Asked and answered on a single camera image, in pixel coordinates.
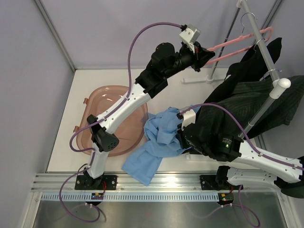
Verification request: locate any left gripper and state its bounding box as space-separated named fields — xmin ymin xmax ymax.
xmin=162 ymin=41 xmax=214 ymax=79

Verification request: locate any light blue cable duct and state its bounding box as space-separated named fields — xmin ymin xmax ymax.
xmin=41 ymin=192 xmax=219 ymax=202

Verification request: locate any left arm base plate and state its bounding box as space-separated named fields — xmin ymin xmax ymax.
xmin=75 ymin=175 xmax=117 ymax=190

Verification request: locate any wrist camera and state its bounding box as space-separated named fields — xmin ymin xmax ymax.
xmin=179 ymin=24 xmax=201 ymax=53
xmin=177 ymin=106 xmax=196 ymax=131

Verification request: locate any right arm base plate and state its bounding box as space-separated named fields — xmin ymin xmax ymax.
xmin=199 ymin=174 xmax=240 ymax=191

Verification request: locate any pink translucent plastic basin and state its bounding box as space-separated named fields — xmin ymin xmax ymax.
xmin=73 ymin=85 xmax=148 ymax=157

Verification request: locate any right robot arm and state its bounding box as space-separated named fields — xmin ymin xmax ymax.
xmin=176 ymin=123 xmax=304 ymax=199

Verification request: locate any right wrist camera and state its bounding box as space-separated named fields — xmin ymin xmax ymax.
xmin=177 ymin=106 xmax=196 ymax=131

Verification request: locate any light blue shirt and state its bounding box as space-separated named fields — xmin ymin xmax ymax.
xmin=122 ymin=107 xmax=189 ymax=186

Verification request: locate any pink hanger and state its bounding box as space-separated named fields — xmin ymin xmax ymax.
xmin=206 ymin=13 xmax=274 ymax=67

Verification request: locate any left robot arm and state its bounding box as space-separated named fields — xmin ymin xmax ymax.
xmin=75 ymin=42 xmax=215 ymax=190

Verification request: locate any aluminium mounting rail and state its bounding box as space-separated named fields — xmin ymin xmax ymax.
xmin=30 ymin=172 xmax=289 ymax=193

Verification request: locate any dark striped shirt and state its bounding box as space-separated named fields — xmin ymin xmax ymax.
xmin=195 ymin=76 xmax=304 ymax=138

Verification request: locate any black shirt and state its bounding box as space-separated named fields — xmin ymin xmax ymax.
xmin=205 ymin=47 xmax=274 ymax=112

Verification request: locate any white clothes rack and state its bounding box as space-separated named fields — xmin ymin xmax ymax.
xmin=180 ymin=0 xmax=292 ymax=164

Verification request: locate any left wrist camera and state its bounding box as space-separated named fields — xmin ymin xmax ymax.
xmin=179 ymin=24 xmax=201 ymax=53

